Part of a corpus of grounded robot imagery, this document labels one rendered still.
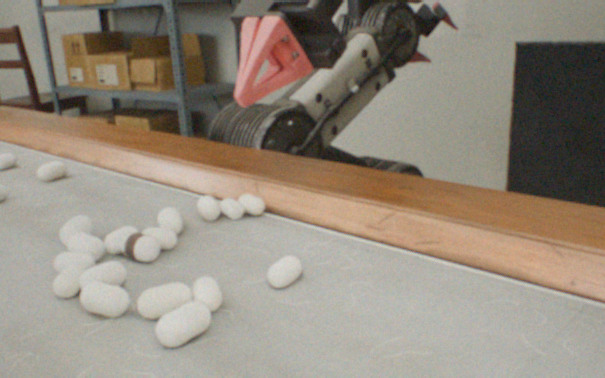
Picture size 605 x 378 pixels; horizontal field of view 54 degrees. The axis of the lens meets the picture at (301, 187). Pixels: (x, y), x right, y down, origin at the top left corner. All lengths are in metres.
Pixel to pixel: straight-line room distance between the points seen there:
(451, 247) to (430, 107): 2.11
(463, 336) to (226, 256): 0.21
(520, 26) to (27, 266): 2.08
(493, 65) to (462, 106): 0.20
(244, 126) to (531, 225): 0.47
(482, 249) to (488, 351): 0.12
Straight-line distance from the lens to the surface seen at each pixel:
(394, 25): 1.01
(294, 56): 0.57
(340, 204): 0.53
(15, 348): 0.42
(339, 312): 0.39
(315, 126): 0.86
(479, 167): 2.53
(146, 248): 0.49
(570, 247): 0.45
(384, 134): 2.69
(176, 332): 0.36
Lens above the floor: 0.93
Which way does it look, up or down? 17 degrees down
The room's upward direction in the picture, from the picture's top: 3 degrees counter-clockwise
